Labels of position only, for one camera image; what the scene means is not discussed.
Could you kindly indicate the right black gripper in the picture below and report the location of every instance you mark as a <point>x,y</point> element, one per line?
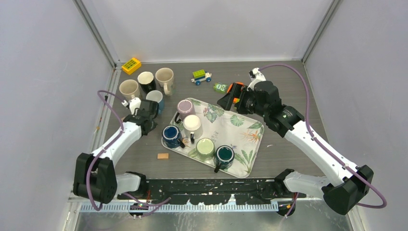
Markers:
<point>226,101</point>

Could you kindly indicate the light blue mug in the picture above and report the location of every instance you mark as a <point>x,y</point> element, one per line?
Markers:
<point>157,96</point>

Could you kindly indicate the tall beige mug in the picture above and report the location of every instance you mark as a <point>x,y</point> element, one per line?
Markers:
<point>130,89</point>

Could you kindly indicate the black mug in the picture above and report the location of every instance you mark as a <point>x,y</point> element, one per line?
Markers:
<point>147,81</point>

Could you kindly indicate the sea pattern beige mug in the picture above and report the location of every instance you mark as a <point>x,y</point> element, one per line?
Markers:
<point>165,77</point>

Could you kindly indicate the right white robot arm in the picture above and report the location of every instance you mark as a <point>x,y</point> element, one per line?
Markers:
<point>343,184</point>

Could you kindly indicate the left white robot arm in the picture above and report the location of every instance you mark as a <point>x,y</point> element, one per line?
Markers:
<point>95,177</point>

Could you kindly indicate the dark blue mug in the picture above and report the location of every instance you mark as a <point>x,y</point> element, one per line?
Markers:
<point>172,137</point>

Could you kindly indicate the lilac mug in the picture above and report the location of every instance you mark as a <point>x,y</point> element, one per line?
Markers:
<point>184,109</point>

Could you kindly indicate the white mug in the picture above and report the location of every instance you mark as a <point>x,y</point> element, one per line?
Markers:
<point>193,128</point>

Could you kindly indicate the light green mug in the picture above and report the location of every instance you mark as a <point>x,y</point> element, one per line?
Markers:
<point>204,149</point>

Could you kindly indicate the teal mug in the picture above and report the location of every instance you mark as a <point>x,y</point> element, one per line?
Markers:
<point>223,158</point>

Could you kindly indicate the orange arch brick assembly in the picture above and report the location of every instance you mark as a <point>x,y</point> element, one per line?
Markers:
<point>238,91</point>

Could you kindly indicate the green owl brick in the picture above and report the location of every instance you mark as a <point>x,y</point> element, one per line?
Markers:
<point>221,88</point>

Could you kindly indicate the toy brick car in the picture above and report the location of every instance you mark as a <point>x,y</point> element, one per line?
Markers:
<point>200,76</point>

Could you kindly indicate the yellow toy block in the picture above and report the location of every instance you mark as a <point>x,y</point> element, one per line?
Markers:
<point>131,66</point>

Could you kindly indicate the wooden block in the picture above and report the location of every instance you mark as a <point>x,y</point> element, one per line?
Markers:
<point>163,156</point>

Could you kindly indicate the leaf patterned metal tray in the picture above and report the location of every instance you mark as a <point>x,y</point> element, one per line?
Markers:
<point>241,133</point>

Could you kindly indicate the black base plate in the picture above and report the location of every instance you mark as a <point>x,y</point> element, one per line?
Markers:
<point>248,191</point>

